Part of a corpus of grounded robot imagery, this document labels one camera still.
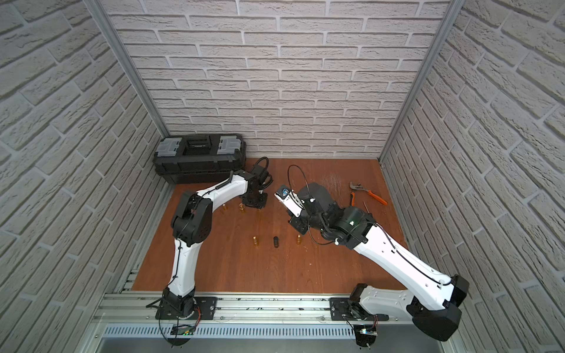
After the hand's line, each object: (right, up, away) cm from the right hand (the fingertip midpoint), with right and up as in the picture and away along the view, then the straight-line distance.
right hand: (295, 206), depth 68 cm
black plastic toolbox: (-43, +18, +31) cm, 56 cm away
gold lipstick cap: (-22, +1, -3) cm, 22 cm away
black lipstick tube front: (-7, -16, +16) cm, 24 cm away
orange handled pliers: (+33, +5, +38) cm, 51 cm away
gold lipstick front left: (-15, -16, +18) cm, 29 cm away
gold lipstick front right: (+2, -16, +19) cm, 24 cm away
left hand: (-14, -2, +31) cm, 34 cm away
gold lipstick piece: (-23, -4, +27) cm, 36 cm away
